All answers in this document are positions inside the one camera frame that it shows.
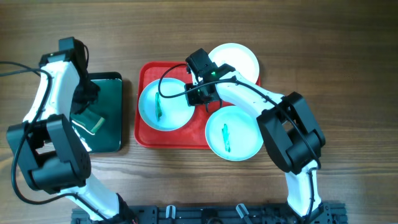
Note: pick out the dark green water tray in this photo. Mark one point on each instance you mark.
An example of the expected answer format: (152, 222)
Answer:
(110, 106)

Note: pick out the red plastic tray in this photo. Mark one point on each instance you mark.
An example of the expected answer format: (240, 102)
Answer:
(190, 136)

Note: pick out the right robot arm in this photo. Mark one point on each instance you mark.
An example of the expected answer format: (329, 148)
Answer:
(292, 137)

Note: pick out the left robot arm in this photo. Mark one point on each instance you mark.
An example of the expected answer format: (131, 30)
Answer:
(46, 148)

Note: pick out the yellow green sponge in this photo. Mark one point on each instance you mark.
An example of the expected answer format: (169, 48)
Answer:
(88, 120)

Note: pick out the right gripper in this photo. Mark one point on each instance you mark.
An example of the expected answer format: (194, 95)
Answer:
(193, 100)

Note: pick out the white plate top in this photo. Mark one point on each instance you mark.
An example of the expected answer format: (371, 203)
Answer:
(238, 56)

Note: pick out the white plate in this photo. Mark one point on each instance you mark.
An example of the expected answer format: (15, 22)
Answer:
(238, 56)
(232, 134)
(163, 114)

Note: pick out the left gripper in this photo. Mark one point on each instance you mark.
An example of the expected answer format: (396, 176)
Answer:
(96, 93)

